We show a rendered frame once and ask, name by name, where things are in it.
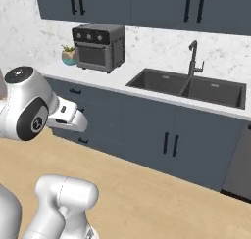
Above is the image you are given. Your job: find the blue-grey drawer front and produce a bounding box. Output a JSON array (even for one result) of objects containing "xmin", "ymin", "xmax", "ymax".
[
  {"xmin": 52, "ymin": 126, "xmax": 126, "ymax": 161},
  {"xmin": 75, "ymin": 105, "xmax": 126, "ymax": 140},
  {"xmin": 45, "ymin": 77, "xmax": 126, "ymax": 118}
]

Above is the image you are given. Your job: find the blue-grey base cupboard door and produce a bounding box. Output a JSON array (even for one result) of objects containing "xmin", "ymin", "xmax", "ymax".
[
  {"xmin": 172, "ymin": 105, "xmax": 245, "ymax": 192},
  {"xmin": 122, "ymin": 95, "xmax": 176, "ymax": 176}
]

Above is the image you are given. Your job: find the dark grey double sink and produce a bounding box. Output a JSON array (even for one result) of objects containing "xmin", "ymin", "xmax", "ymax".
[{"xmin": 125, "ymin": 68, "xmax": 247, "ymax": 111}]

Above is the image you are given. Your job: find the blue-grey wall cupboard door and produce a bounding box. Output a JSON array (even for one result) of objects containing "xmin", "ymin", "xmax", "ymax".
[
  {"xmin": 34, "ymin": 0, "xmax": 78, "ymax": 23},
  {"xmin": 76, "ymin": 0, "xmax": 132, "ymax": 26},
  {"xmin": 129, "ymin": 0, "xmax": 196, "ymax": 31},
  {"xmin": 193, "ymin": 0, "xmax": 251, "ymax": 37}
]

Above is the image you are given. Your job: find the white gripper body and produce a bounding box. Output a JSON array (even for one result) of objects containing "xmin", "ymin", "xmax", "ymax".
[{"xmin": 47, "ymin": 110, "xmax": 89, "ymax": 133}]

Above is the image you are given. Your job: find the black wall cupboard handle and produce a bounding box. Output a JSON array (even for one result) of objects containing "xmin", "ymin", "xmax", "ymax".
[
  {"xmin": 69, "ymin": 0, "xmax": 77, "ymax": 16},
  {"xmin": 183, "ymin": 0, "xmax": 193, "ymax": 24},
  {"xmin": 76, "ymin": 0, "xmax": 86, "ymax": 17},
  {"xmin": 196, "ymin": 0, "xmax": 208, "ymax": 24}
]

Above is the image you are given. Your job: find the small plant in teal pot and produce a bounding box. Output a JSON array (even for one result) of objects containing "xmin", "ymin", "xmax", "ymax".
[{"xmin": 61, "ymin": 44, "xmax": 78, "ymax": 67}]

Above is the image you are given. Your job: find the dark grey tap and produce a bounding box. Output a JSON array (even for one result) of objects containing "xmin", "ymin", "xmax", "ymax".
[{"xmin": 187, "ymin": 39, "xmax": 206, "ymax": 77}]

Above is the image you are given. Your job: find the dark grey toaster oven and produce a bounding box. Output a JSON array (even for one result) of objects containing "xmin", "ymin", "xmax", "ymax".
[{"xmin": 72, "ymin": 23, "xmax": 126, "ymax": 74}]

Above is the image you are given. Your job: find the black base cupboard handle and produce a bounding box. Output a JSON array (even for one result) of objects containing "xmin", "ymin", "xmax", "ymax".
[
  {"xmin": 162, "ymin": 131, "xmax": 170, "ymax": 156},
  {"xmin": 172, "ymin": 134, "xmax": 180, "ymax": 159}
]

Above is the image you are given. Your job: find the grey dishwasher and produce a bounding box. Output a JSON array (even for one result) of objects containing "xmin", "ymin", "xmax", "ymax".
[{"xmin": 221, "ymin": 122, "xmax": 251, "ymax": 204}]

